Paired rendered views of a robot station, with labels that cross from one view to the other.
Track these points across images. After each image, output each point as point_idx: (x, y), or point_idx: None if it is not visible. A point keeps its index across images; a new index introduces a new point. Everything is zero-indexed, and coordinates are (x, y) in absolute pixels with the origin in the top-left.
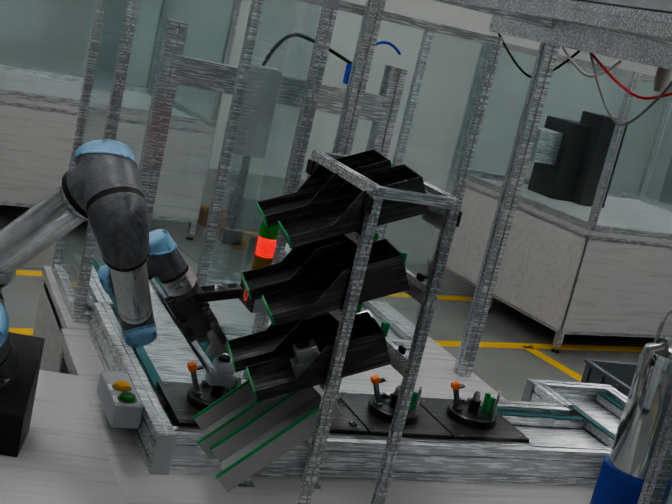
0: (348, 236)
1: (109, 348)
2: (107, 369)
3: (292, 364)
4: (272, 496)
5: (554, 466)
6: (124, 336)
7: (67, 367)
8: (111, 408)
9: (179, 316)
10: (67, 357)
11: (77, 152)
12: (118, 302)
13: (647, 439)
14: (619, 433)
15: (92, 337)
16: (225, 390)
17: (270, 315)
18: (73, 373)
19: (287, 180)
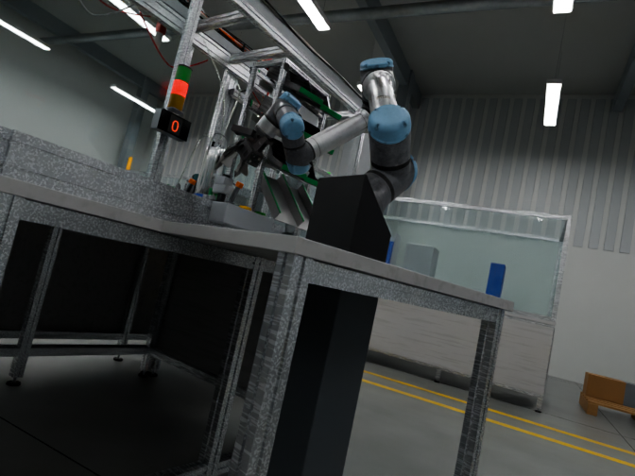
0: (316, 112)
1: (139, 187)
2: (142, 210)
3: (307, 171)
4: None
5: None
6: (306, 168)
7: (63, 228)
8: (266, 224)
9: (259, 150)
10: (90, 211)
11: (392, 63)
12: (333, 147)
13: None
14: (214, 183)
15: (34, 181)
16: None
17: (334, 150)
18: (139, 223)
19: (190, 42)
